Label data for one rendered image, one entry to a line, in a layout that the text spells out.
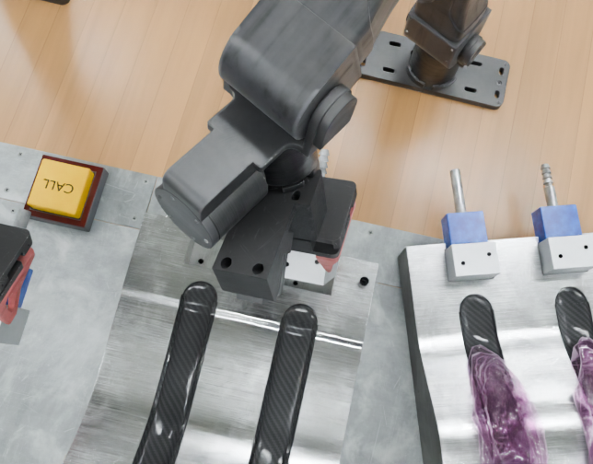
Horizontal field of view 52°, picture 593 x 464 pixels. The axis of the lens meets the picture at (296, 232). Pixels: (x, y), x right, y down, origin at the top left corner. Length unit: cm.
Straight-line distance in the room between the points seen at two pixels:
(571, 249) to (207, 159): 45
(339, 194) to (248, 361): 21
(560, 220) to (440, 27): 26
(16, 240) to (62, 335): 23
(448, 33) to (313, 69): 34
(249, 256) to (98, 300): 35
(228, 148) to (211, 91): 43
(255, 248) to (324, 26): 17
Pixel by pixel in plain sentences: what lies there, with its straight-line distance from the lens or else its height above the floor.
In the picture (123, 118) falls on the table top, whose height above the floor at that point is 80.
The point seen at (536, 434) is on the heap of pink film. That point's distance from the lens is 67.
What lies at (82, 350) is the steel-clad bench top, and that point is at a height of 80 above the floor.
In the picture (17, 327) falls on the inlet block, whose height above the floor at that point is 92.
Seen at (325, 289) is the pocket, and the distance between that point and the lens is 68.
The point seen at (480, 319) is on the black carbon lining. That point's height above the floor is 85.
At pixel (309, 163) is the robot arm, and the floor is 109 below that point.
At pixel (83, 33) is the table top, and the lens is 92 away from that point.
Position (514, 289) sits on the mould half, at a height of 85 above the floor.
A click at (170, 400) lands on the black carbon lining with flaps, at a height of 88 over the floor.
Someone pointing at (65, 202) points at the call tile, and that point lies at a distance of 77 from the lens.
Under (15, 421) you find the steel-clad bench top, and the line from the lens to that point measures 79.
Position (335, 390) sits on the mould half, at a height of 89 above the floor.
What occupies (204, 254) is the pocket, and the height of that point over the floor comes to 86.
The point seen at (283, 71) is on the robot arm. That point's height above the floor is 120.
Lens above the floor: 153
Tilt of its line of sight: 75 degrees down
